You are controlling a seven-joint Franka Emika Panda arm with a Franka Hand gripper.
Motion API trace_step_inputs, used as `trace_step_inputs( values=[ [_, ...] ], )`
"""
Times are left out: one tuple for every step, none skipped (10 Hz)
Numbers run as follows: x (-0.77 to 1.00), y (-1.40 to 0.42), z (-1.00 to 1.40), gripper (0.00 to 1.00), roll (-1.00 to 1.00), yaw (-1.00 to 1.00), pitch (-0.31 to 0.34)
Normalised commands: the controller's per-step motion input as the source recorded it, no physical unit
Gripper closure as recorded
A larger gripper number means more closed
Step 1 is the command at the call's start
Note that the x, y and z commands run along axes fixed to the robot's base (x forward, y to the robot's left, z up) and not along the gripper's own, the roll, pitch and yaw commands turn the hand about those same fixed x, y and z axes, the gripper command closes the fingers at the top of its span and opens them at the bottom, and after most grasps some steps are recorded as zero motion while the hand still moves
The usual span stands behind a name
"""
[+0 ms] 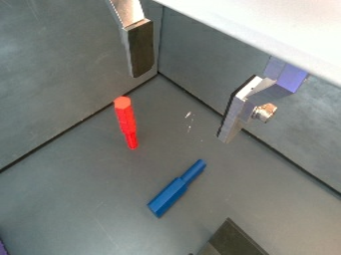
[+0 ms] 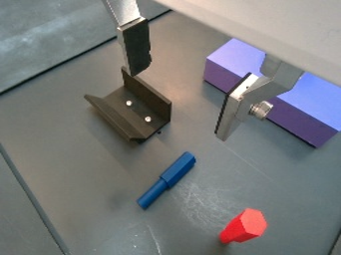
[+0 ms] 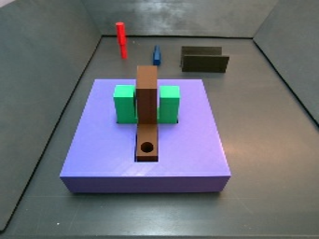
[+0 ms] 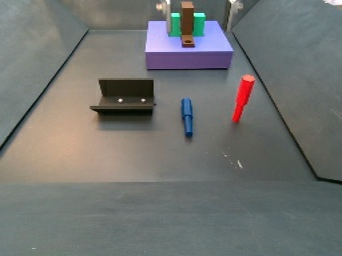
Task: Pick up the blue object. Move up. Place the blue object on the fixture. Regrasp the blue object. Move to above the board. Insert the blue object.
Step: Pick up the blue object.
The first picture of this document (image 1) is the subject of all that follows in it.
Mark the red stepped peg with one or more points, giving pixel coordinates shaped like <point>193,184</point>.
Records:
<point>127,121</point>

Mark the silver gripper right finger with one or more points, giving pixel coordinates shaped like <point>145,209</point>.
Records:
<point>250,102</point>

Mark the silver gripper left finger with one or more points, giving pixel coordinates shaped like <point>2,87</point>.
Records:
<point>137,34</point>

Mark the black angle bracket fixture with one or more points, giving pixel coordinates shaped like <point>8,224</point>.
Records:
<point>230,241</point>

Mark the purple base block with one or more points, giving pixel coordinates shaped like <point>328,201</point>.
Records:
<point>3,251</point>

